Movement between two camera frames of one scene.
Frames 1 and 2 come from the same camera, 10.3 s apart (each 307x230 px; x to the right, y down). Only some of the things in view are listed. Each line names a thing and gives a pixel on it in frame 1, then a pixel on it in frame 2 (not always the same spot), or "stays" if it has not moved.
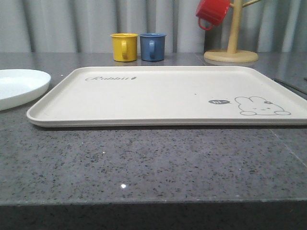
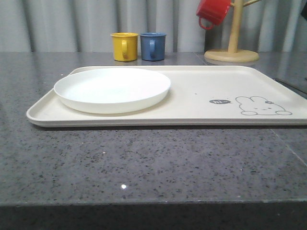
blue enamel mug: (152, 46) stays
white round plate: (19, 86) → (111, 90)
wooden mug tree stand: (232, 54) stays
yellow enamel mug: (124, 47) stays
